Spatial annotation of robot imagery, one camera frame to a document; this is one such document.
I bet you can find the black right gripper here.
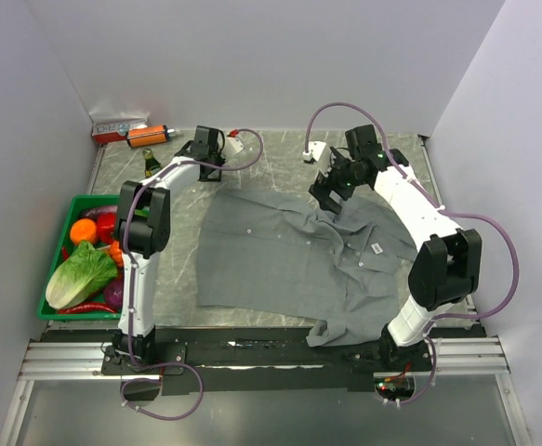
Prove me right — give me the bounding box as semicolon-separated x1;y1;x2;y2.
309;148;365;216

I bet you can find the grey button-up shirt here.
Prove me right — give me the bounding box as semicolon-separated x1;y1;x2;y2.
196;190;416;347

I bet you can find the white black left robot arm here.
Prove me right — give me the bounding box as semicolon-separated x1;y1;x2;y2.
112;125;225;374

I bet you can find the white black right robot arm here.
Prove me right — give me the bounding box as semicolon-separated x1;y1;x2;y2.
302;125;483;371

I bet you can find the orange cylinder tool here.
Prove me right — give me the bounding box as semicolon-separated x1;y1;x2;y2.
126;125;179;149

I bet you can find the green glass bottle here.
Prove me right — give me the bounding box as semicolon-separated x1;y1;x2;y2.
142;149;162;178

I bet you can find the red white carton box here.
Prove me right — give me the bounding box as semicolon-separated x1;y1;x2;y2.
91;118;149;145

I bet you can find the green plastic basket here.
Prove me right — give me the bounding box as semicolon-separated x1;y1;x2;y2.
37;194;121;321

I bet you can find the orange toy pumpkin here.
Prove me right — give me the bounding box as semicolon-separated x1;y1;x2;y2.
69;218;99;246

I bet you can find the toy napa cabbage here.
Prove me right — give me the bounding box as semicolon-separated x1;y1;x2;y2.
45;241;118;310

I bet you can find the red toy chili pepper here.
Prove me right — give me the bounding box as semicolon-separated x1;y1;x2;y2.
57;302;117;315

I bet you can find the black wire frame stand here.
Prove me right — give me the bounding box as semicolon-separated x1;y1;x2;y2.
199;165;222;182

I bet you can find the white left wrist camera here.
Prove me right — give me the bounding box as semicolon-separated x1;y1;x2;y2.
222;129;245;159

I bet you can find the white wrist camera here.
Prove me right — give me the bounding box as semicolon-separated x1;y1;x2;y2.
302;141;331;170
222;129;245;159

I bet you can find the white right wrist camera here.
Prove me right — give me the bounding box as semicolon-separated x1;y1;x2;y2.
302;141;331;170

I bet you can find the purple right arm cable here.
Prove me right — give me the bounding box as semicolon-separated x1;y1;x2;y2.
305;101;521;411

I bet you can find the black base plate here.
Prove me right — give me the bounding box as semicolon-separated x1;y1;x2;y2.
101;328;433;396

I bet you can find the aluminium rail frame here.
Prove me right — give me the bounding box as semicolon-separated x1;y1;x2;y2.
18;338;510;381

